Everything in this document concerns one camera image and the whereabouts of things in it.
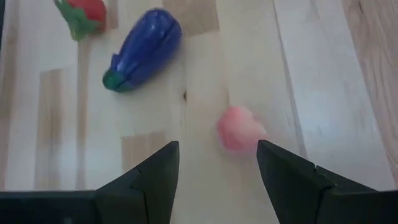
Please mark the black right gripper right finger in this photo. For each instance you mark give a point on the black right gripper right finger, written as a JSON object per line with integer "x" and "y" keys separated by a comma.
{"x": 298, "y": 193}

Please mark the pink toy peach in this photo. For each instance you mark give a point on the pink toy peach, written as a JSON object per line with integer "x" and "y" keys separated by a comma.
{"x": 239, "y": 130}

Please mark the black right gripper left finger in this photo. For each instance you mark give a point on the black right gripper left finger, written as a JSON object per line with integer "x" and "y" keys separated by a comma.
{"x": 146, "y": 196}

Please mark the red strawberry long green stem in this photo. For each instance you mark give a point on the red strawberry long green stem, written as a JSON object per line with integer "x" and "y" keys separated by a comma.
{"x": 90, "y": 11}

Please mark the purple toy eggplant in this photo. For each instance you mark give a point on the purple toy eggplant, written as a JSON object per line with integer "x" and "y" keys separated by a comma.
{"x": 146, "y": 46}

